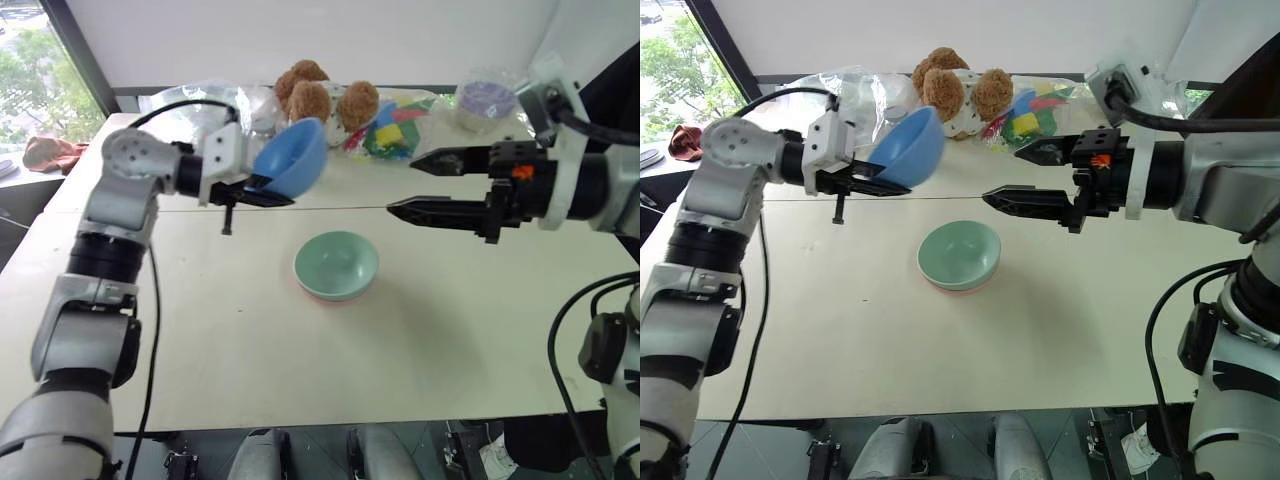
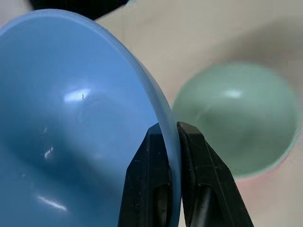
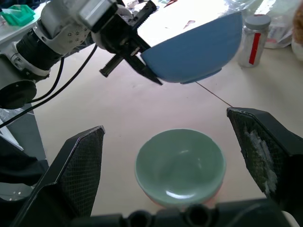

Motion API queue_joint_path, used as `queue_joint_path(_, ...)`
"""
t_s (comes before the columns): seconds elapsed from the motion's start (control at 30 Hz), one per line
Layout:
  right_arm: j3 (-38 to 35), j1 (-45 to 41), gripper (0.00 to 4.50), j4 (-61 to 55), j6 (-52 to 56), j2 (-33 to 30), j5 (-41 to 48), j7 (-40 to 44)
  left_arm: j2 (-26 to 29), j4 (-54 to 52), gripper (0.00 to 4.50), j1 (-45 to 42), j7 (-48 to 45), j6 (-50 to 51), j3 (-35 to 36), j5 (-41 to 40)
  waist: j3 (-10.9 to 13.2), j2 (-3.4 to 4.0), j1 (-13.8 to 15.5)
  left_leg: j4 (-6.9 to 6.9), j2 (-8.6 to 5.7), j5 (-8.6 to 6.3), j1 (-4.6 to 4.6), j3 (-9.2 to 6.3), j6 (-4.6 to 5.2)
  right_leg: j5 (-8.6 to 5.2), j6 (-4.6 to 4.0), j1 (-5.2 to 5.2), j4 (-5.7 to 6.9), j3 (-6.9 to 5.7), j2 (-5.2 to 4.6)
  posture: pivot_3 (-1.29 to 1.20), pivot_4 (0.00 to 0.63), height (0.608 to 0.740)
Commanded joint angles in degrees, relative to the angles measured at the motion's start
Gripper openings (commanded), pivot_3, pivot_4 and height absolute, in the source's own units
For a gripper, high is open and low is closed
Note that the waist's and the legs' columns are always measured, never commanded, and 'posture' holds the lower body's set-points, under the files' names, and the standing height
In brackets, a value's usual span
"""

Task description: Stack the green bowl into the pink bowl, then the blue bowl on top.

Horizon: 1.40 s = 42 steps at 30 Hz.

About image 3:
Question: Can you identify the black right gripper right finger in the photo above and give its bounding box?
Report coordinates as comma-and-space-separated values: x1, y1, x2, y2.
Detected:
226, 107, 303, 224

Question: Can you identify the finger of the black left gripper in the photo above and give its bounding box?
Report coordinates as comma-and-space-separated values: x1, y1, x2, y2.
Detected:
123, 52, 164, 86
134, 31, 152, 52

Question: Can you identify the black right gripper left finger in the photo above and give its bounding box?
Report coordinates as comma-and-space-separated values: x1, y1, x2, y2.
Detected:
10, 125, 106, 227

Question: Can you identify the blue bowl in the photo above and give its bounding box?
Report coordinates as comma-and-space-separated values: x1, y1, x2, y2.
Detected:
141, 11, 243, 86

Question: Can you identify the green bowl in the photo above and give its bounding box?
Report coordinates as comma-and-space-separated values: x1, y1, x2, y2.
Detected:
134, 128, 227, 207

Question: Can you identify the green plastic bin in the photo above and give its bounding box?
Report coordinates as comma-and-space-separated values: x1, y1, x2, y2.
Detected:
0, 4, 36, 27

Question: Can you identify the white side table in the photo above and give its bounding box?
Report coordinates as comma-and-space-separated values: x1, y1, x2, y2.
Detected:
0, 0, 49, 47

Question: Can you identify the clear jar with grey lid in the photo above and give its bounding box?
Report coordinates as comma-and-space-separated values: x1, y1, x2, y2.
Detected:
238, 15, 272, 68

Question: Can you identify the clear plastic bag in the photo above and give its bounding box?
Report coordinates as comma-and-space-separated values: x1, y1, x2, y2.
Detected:
261, 0, 299, 50

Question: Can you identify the brown textured object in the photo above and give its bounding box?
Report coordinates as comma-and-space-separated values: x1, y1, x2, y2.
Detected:
291, 4, 303, 60

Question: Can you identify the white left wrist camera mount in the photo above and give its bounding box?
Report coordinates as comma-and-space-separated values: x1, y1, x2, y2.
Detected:
39, 0, 133, 56

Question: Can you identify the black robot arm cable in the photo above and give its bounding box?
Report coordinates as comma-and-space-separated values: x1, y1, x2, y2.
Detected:
0, 44, 99, 129

